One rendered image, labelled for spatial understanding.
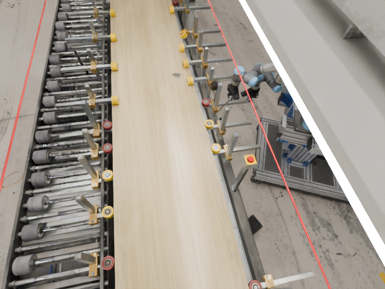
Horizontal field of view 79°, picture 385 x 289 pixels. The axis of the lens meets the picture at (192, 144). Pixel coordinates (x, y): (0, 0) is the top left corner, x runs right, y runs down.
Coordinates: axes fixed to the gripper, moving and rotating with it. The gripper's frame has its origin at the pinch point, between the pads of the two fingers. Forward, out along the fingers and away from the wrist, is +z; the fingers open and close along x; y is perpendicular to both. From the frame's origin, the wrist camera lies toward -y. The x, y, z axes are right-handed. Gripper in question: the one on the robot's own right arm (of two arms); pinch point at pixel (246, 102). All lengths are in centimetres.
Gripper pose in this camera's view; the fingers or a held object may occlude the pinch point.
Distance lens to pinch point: 239.2
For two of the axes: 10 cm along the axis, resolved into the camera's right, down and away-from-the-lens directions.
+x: -1.9, -8.4, 5.0
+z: -0.5, 5.2, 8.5
